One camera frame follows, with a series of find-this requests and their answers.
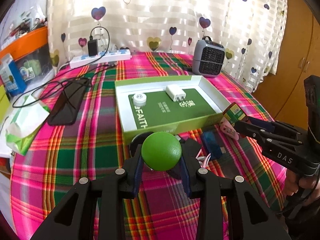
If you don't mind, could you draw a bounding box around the red capped small jar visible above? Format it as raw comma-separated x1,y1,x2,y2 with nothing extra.
223,102,248,127

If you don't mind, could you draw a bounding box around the pink oblong case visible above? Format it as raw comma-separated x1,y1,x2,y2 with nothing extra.
220,118,239,141

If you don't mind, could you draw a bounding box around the white wall charger plug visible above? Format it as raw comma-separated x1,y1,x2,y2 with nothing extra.
165,85,186,102

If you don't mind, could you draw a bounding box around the black round magnetic holder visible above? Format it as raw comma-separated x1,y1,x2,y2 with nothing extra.
129,132,153,157

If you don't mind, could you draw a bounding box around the green white round knob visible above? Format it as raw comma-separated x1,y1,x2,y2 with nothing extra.
141,132,182,171

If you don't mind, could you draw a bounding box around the white bottle cap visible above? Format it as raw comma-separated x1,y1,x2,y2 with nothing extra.
132,93,147,107

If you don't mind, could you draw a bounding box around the right hand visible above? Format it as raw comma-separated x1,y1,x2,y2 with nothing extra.
283,170,320,206

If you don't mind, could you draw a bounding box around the wooden cabinet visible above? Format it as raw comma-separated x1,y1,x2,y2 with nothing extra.
253,0,319,128

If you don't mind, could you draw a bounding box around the blue usb card reader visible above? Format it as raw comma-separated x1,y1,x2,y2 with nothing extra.
201,131,226,160

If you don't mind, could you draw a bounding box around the plaid pink green tablecloth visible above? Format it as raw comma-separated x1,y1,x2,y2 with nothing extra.
10,52,285,239

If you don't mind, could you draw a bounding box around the black square device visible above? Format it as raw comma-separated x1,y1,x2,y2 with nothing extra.
182,138,202,161

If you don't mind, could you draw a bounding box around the green shallow cardboard box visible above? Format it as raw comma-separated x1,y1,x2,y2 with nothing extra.
115,75,230,144

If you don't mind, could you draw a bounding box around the grey mini fan heater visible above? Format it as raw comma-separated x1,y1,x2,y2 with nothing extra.
192,36,226,77

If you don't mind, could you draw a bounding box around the black smartphone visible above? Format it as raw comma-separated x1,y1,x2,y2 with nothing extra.
47,77,90,126

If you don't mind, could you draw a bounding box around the heart patterned white curtain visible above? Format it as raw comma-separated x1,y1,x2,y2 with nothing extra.
47,0,287,92

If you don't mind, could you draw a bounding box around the green white tissue pack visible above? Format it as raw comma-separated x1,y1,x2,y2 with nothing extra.
5,95,50,155

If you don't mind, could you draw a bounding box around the yellow green box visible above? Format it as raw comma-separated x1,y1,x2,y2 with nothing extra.
0,85,10,122

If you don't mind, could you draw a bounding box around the blue carton box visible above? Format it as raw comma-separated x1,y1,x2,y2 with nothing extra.
1,54,27,97

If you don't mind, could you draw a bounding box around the white power strip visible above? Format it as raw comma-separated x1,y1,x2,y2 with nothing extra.
69,49,131,69

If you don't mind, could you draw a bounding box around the orange lidded storage bin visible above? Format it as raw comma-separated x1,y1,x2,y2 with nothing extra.
1,26,53,83

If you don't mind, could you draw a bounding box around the black power adapter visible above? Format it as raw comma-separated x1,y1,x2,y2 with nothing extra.
87,39,99,57

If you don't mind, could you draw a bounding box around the pink white cable clip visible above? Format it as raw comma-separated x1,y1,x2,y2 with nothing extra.
196,153,211,168

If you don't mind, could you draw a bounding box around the black charging cable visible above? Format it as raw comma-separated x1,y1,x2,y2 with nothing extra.
11,26,118,108

